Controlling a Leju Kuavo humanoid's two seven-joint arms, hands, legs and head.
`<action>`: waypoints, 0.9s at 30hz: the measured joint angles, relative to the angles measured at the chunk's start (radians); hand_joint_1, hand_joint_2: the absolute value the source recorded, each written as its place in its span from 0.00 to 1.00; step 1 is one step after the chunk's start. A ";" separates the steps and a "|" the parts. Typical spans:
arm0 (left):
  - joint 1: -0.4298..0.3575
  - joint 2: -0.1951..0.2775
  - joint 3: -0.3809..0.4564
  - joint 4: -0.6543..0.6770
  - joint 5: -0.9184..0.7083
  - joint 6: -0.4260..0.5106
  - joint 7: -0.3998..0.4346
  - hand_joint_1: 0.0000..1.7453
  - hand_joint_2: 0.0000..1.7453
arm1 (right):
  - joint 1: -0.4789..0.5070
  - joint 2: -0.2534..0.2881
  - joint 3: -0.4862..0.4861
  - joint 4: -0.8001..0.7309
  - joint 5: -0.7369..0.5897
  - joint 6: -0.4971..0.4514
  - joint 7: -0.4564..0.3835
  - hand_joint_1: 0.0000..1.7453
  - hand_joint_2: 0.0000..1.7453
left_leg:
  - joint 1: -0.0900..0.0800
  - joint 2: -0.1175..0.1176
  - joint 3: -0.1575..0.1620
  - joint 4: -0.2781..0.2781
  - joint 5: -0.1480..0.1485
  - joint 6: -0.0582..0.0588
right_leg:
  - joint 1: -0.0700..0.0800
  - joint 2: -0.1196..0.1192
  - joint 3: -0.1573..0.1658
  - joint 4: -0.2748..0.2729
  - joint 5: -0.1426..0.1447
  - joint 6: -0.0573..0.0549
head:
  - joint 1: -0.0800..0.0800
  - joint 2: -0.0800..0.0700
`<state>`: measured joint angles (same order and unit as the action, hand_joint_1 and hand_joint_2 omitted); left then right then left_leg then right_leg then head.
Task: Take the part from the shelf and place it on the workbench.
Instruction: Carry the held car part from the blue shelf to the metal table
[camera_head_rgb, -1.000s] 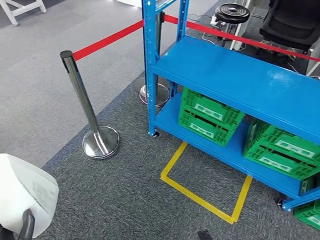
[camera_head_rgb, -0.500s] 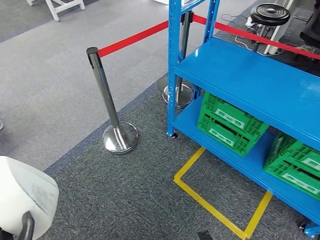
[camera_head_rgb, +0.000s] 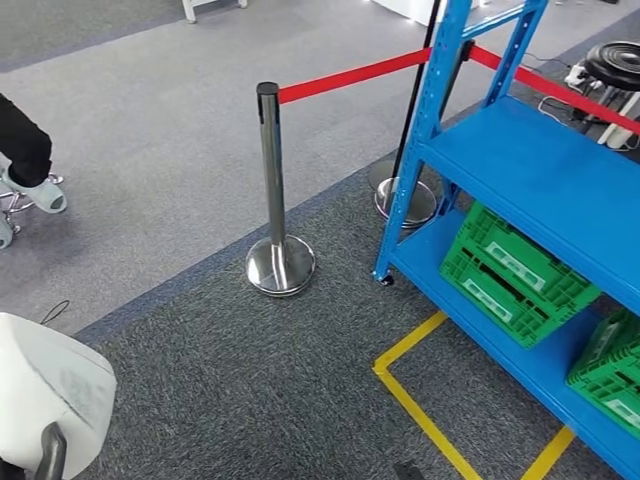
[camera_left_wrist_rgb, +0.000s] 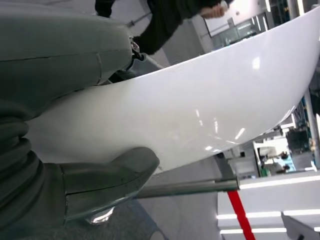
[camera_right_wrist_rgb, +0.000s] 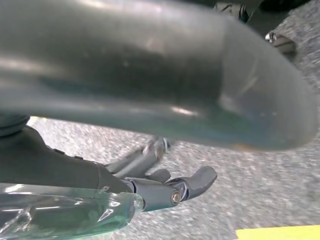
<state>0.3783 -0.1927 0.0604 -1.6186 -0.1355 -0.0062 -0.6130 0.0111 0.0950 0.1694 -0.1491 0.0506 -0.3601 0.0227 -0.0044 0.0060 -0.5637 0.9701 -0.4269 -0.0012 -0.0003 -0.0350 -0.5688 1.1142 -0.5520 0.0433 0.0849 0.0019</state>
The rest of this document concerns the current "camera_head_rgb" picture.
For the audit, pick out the chrome base stool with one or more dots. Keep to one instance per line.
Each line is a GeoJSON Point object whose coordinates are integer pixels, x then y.
{"type": "Point", "coordinates": [4, 232]}

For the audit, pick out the black pole stand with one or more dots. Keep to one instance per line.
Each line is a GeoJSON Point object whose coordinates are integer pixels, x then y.
{"type": "Point", "coordinates": [416, 86]}

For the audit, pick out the red barrier belt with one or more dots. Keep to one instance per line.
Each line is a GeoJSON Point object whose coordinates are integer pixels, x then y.
{"type": "Point", "coordinates": [350, 76]}

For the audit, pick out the blue metal shelf rack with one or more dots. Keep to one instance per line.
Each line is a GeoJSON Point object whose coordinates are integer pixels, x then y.
{"type": "Point", "coordinates": [550, 172]}

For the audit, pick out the white table leg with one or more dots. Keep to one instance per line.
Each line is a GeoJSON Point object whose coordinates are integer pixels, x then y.
{"type": "Point", "coordinates": [189, 10]}

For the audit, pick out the person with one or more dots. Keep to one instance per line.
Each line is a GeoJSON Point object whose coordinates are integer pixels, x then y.
{"type": "Point", "coordinates": [25, 146]}

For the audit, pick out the white curved plastic part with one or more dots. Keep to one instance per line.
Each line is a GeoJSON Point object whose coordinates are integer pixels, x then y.
{"type": "Point", "coordinates": [50, 378]}

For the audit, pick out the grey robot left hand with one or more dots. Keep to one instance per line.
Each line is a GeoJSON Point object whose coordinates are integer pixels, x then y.
{"type": "Point", "coordinates": [52, 450]}

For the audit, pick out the black round stool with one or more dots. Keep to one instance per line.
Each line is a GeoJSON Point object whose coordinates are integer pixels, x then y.
{"type": "Point", "coordinates": [615, 63]}

